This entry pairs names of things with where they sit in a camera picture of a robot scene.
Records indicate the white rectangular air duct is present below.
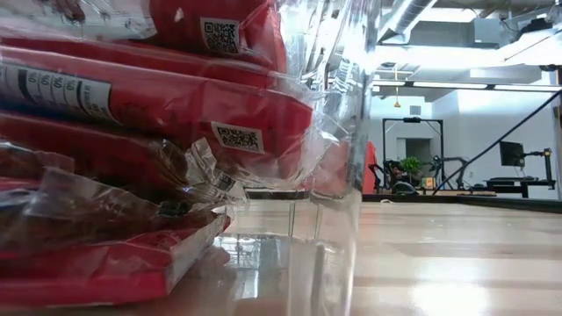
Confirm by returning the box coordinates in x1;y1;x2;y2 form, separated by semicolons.
372;19;562;69

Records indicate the black metal station frame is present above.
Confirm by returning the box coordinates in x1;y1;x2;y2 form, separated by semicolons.
381;117;444;190

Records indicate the black metal table frame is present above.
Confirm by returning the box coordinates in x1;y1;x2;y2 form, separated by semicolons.
362;192;562;215

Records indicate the round silver air duct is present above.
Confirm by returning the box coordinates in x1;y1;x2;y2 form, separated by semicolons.
377;0;440;45

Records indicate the black monitor on arm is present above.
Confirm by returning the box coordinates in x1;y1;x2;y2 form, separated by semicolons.
499;140;525;168

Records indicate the clear plastic bin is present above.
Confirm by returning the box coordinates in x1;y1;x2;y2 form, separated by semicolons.
0;0;383;316

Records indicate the black desk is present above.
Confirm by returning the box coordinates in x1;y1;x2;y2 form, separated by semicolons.
485;176;558;198

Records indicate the black hanging cable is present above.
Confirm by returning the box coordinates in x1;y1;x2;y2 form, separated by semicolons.
432;89;562;196

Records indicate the black arched cable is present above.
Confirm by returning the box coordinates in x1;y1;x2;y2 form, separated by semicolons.
392;182;418;197

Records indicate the green potted plant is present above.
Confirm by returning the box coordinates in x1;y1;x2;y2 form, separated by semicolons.
400;156;422;176

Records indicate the orange panel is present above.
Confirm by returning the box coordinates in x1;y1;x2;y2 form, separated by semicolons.
363;140;378;195

